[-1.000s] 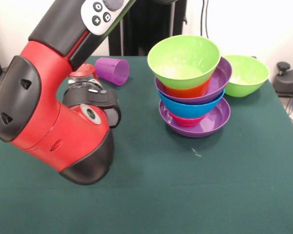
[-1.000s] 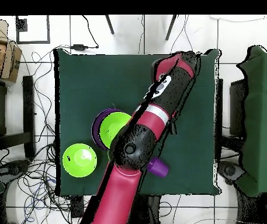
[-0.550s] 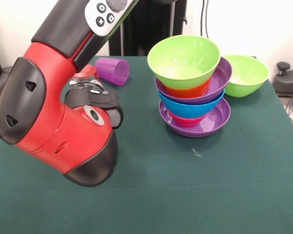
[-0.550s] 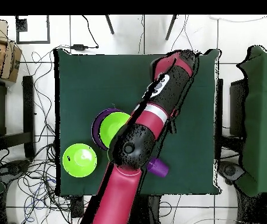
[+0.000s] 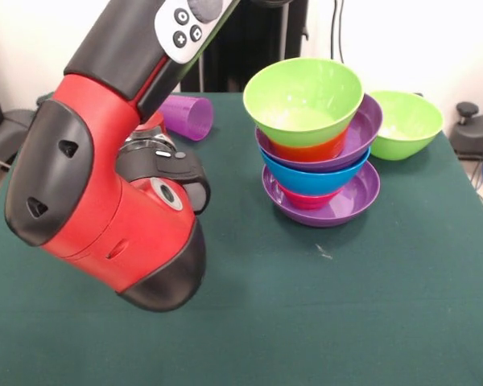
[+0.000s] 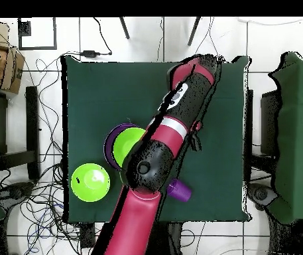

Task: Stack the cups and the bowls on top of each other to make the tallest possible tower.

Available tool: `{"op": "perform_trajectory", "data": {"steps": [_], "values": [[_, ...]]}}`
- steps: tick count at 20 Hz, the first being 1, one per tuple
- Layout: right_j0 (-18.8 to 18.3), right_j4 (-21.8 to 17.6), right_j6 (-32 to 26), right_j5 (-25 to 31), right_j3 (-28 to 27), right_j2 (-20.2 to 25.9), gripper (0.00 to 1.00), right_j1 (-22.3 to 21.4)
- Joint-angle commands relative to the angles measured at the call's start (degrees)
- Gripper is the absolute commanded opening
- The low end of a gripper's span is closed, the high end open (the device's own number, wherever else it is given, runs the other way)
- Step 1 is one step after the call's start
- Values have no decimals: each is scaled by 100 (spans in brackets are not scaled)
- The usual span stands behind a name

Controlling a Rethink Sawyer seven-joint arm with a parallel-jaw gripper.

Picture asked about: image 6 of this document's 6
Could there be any purple plastic cup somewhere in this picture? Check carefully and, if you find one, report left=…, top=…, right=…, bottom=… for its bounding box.
left=166, top=178, right=193, bottom=203

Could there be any green plastic bowl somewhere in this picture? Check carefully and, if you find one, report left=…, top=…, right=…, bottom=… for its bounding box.
left=113, top=127, right=147, bottom=168
left=70, top=163, right=111, bottom=203

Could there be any purple plastic bowl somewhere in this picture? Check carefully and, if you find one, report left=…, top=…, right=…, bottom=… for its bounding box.
left=103, top=122, right=141, bottom=171

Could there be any grey stand foot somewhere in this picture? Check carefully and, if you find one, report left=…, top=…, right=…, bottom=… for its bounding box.
left=247, top=183, right=278, bottom=211

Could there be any black tripod leg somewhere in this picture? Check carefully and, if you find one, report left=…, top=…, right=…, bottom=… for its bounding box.
left=187, top=17, right=202, bottom=46
left=119, top=17, right=131, bottom=40

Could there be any black power adapter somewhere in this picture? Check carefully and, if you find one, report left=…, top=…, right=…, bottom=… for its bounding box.
left=80, top=49, right=101, bottom=58

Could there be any black stand foot with knob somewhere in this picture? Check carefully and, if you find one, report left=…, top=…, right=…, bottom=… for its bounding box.
left=0, top=180, right=38, bottom=203

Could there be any brown cardboard box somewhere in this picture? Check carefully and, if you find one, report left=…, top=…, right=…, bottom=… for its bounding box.
left=0, top=21, right=26, bottom=95

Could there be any black bench frame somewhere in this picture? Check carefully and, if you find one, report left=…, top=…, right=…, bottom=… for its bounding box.
left=0, top=86, right=41, bottom=181

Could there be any black square frame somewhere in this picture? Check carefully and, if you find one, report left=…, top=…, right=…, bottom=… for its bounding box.
left=17, top=17, right=58, bottom=50

